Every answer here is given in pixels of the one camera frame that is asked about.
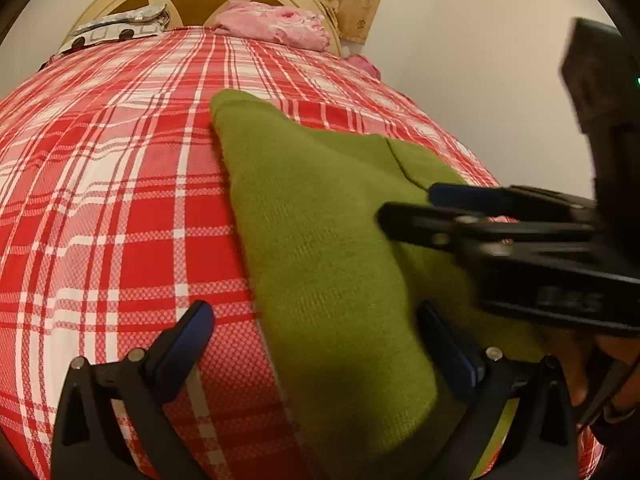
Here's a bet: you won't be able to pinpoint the pink pillow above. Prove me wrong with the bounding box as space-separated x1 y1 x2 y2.
209 0 333 52

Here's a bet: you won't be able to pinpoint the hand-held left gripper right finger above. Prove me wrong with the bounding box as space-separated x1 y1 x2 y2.
415 300 581 480

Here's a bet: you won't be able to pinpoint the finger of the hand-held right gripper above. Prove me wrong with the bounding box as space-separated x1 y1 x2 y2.
376 202 483 261
428 183 598 225

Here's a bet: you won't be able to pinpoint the small pink cloth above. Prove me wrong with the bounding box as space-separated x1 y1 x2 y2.
347 53 385 81

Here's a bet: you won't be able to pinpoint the grey patterned pillow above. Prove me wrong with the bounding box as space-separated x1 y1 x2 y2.
57 3 172 57

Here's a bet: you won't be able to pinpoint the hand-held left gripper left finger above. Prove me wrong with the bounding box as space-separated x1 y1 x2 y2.
50 300 217 480

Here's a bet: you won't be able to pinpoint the green striped knit sweater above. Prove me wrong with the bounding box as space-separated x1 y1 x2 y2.
209 88 552 480

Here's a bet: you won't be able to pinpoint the red plaid blanket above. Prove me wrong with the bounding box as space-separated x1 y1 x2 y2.
0 27 602 480

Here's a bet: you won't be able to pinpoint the person's right hand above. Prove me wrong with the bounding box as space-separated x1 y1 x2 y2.
542 327 640 426

